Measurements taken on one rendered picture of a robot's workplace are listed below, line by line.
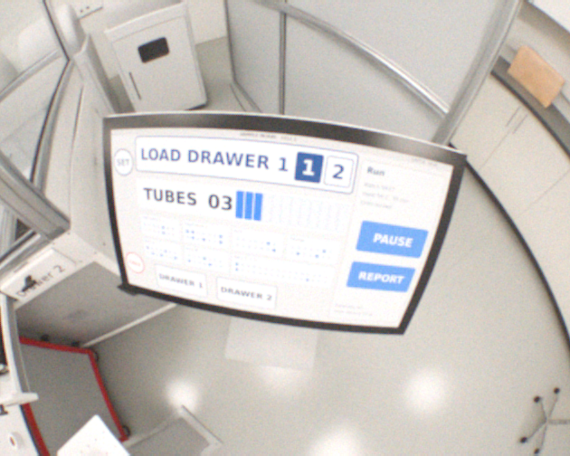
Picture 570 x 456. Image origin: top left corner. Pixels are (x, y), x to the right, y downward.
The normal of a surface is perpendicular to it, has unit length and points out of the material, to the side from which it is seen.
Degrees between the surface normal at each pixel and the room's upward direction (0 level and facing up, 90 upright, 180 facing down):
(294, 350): 3
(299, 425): 0
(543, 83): 90
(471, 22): 90
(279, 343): 3
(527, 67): 89
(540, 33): 90
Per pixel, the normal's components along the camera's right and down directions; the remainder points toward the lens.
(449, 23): -0.88, 0.41
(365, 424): 0.02, -0.45
